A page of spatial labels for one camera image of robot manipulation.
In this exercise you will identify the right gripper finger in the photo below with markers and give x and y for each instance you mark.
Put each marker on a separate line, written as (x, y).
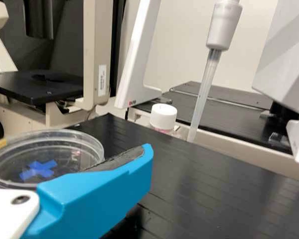
(94, 199)

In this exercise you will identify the petri dish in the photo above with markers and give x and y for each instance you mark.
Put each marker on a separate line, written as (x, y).
(47, 149)

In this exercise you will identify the black platform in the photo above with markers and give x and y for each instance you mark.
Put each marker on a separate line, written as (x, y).
(201, 189)
(226, 109)

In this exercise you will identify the white-capped bottle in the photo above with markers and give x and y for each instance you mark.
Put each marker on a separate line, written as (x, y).
(163, 114)

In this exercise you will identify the white pipette stand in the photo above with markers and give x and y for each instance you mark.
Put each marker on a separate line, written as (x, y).
(134, 62)

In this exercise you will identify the cream microscope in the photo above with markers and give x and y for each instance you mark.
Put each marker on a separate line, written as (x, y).
(94, 49)

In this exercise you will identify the pipette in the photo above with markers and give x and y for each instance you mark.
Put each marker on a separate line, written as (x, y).
(223, 25)

